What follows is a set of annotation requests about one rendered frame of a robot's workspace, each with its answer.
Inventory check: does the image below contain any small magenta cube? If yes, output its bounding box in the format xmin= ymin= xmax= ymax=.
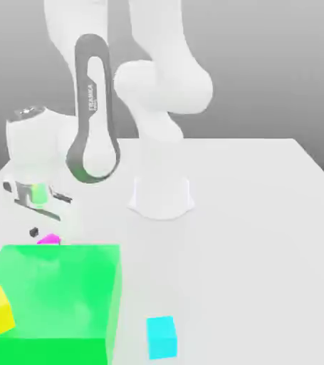
xmin=36 ymin=233 xmax=63 ymax=246

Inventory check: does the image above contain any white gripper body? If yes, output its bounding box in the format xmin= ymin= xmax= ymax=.
xmin=12 ymin=200 xmax=65 ymax=233

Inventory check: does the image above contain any large green box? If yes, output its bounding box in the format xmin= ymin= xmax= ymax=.
xmin=0 ymin=243 xmax=122 ymax=365

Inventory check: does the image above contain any small cyan cube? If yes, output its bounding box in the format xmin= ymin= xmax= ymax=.
xmin=145 ymin=315 xmax=179 ymax=361

